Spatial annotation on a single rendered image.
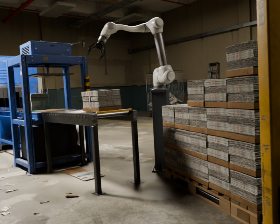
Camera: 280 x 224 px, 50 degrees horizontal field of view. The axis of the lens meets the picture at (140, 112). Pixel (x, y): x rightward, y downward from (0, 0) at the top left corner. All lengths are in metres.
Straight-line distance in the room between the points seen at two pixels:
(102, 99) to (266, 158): 1.91
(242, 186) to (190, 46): 9.78
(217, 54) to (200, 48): 0.79
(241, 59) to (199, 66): 9.30
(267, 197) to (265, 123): 0.41
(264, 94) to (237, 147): 0.65
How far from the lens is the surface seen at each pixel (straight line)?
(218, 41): 11.05
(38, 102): 4.98
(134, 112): 3.27
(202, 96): 2.64
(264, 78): 1.79
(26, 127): 4.16
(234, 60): 2.30
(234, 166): 2.39
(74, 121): 3.35
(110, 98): 3.27
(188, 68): 11.85
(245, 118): 2.22
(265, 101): 1.79
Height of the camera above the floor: 0.99
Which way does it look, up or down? 4 degrees down
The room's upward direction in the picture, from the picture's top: 3 degrees counter-clockwise
